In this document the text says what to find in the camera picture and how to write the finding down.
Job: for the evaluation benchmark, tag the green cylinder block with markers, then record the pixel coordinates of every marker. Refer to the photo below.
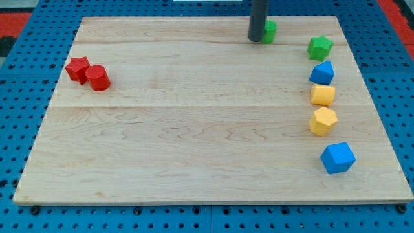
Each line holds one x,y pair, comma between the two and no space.
270,30

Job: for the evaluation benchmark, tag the green star block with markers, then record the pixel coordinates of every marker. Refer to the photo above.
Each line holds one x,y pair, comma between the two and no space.
319,48

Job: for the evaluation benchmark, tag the red star block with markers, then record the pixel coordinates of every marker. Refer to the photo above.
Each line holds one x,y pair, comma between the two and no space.
76,69

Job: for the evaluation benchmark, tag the light wooden board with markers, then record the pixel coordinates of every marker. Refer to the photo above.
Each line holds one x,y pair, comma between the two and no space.
196,114

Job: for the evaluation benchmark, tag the yellow hexagon block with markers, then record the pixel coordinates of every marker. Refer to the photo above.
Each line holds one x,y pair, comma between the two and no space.
323,121

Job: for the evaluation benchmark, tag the red cylinder block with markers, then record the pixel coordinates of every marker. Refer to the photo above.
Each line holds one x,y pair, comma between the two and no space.
97,77

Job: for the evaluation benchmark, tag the yellow rounded block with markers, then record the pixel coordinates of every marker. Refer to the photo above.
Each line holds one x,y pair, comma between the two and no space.
322,94

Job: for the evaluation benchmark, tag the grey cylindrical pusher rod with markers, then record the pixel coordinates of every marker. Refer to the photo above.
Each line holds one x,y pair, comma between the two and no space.
258,15

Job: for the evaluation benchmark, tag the blue pentagon block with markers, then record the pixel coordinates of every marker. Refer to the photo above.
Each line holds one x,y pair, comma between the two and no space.
322,74

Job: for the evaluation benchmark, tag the blue cube block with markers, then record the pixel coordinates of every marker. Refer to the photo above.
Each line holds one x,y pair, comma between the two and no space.
337,158

